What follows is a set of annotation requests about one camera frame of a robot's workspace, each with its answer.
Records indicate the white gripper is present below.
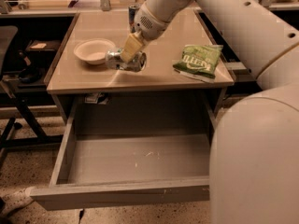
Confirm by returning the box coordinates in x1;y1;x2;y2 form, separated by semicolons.
121;4;169;63

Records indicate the crushed 7up can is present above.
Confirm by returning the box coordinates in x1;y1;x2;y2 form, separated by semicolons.
105;48;148;73

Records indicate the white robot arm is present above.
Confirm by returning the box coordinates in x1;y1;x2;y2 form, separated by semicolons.
122;0;299;224

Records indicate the tall Red Bull can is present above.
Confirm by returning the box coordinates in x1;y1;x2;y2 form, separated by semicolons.
128;4;140;33

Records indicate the grey counter cabinet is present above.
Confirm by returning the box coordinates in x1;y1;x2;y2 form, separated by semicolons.
45;8;234;118

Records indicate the grey open drawer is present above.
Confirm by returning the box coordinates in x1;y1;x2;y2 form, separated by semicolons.
31;94;212;210

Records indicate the white paper bowl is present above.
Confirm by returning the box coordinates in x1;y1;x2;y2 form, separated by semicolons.
74;38;115;65

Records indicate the green chip bag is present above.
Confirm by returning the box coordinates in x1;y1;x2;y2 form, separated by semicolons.
173;45;223;83

